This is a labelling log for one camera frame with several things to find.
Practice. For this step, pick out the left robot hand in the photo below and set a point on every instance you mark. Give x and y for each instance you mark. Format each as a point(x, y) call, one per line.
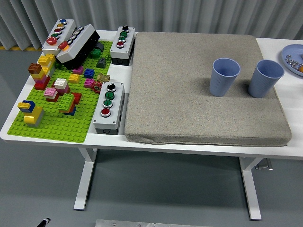
point(45, 222)

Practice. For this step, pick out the blue ribbed plastic cup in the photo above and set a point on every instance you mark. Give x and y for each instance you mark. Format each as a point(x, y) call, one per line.
point(221, 82)
point(260, 85)

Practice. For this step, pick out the white table leg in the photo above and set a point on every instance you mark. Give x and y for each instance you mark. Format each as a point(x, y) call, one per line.
point(84, 179)
point(251, 189)

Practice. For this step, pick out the green building baseplate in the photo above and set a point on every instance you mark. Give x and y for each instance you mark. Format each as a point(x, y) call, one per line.
point(54, 127)

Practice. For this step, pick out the grey metal plate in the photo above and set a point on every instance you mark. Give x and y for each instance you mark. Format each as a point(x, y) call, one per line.
point(142, 223)

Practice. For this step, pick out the yellow blue grey brick stack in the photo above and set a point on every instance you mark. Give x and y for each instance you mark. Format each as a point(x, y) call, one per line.
point(33, 116)

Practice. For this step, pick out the grey four-control button box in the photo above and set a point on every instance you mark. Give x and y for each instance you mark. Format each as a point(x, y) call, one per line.
point(99, 119)

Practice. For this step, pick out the green orange red brick stack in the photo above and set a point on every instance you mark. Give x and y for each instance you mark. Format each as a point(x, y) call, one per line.
point(66, 102)

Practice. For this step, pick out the pink white red brick stack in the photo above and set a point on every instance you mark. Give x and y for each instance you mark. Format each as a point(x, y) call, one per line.
point(50, 94)

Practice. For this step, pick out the magenta building brick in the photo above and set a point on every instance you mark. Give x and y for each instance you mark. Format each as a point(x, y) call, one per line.
point(88, 82)
point(78, 70)

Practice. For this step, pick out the yellow building brick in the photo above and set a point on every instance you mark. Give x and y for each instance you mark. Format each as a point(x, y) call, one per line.
point(74, 78)

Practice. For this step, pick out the brown yellow red brick tower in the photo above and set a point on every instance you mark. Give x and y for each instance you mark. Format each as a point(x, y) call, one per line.
point(39, 75)

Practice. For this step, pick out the blue building brick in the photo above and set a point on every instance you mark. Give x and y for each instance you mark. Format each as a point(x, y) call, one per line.
point(89, 73)

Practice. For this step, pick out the brass valve red handwheel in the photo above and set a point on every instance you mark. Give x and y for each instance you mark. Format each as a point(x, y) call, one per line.
point(103, 77)

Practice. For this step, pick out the yellow white green brick stack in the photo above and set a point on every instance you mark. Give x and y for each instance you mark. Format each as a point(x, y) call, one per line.
point(47, 60)

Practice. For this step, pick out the grey sloped building brick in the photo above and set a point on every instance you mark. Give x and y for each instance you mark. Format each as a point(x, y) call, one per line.
point(101, 63)

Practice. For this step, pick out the yellow black floor tape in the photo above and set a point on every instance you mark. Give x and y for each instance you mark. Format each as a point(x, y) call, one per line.
point(23, 48)

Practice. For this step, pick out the dark green building brick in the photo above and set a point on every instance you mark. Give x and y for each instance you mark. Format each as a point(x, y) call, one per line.
point(95, 53)

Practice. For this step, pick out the white five-button control box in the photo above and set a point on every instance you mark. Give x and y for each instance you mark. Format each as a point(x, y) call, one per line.
point(53, 45)

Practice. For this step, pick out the white control box black base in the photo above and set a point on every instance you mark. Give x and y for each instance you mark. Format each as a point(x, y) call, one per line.
point(78, 45)

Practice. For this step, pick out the grey-brown cushion mat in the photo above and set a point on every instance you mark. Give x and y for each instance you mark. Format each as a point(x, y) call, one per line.
point(177, 94)

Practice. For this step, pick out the dark grey arch brick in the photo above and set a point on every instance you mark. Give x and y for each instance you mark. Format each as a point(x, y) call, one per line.
point(100, 46)

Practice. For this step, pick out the grey three-button control box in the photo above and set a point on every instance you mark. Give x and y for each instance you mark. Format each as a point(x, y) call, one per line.
point(116, 50)

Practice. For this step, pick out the grey table height controller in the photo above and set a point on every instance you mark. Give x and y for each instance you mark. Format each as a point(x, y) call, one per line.
point(264, 165)

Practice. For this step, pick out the grey pleated curtain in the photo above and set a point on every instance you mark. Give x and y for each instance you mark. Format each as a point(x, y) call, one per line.
point(165, 14)

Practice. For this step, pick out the blue plastic plate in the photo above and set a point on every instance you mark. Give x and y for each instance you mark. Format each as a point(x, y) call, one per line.
point(292, 50)

